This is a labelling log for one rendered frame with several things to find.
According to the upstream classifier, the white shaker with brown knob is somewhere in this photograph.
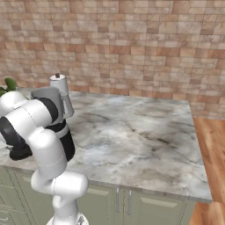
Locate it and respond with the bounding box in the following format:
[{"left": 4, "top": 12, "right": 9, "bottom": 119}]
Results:
[{"left": 48, "top": 72, "right": 70, "bottom": 98}]

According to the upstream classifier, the green cupboard door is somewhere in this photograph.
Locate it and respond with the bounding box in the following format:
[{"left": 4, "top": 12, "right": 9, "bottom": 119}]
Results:
[
  {"left": 124, "top": 188, "right": 197, "bottom": 225},
  {"left": 76, "top": 184, "right": 123, "bottom": 225}
]

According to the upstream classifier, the green leafy plant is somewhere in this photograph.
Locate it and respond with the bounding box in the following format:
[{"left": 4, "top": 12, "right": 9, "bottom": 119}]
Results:
[{"left": 0, "top": 76, "right": 18, "bottom": 98}]

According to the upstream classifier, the green drawer unit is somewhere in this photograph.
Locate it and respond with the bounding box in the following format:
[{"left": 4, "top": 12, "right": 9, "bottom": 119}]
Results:
[{"left": 0, "top": 165, "right": 55, "bottom": 225}]

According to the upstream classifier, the silver cupboard handle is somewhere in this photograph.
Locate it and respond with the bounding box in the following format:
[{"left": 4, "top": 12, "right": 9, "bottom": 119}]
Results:
[
  {"left": 127, "top": 190, "right": 133, "bottom": 216},
  {"left": 115, "top": 187, "right": 120, "bottom": 214}
]

